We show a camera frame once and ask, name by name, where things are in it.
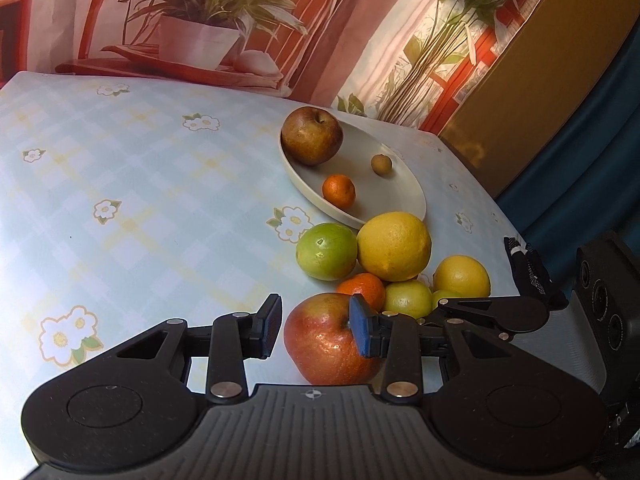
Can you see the small orange mandarin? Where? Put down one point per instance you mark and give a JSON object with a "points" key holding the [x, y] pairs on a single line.
{"points": [[362, 287], [339, 191]]}

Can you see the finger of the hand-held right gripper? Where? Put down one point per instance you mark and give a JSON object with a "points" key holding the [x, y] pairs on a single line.
{"points": [[480, 307]]}

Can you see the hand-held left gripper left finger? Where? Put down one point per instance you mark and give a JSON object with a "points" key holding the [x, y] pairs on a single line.
{"points": [[270, 327]]}

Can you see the large yellow lemon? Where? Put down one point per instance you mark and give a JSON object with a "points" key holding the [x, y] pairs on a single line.
{"points": [[394, 246]]}

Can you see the dark blue cloth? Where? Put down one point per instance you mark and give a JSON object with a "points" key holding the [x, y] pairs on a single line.
{"points": [[590, 160]]}

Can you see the large green guava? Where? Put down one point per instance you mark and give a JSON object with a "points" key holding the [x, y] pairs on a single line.
{"points": [[326, 251]]}

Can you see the small green jujube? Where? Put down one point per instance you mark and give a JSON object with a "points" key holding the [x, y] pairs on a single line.
{"points": [[445, 296], [407, 300]]}

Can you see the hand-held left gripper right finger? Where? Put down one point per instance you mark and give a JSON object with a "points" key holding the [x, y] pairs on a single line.
{"points": [[361, 330]]}

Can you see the red speckled apple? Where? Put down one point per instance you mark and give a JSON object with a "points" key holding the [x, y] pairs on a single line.
{"points": [[320, 340]]}

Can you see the dark brownish red apple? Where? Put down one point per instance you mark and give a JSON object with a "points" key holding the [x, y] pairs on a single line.
{"points": [[312, 136]]}

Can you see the small yellow lemon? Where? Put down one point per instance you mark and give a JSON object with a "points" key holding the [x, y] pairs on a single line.
{"points": [[462, 276]]}

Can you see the brown board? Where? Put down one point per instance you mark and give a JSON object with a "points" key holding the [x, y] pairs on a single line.
{"points": [[525, 85]]}

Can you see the small brown kiwi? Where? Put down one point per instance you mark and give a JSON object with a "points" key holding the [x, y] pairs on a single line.
{"points": [[381, 165]]}

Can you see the round cream plate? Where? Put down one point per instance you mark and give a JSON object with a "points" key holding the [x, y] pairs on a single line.
{"points": [[385, 195]]}

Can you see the printed backdrop cloth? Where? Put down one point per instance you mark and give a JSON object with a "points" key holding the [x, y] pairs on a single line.
{"points": [[350, 35]]}

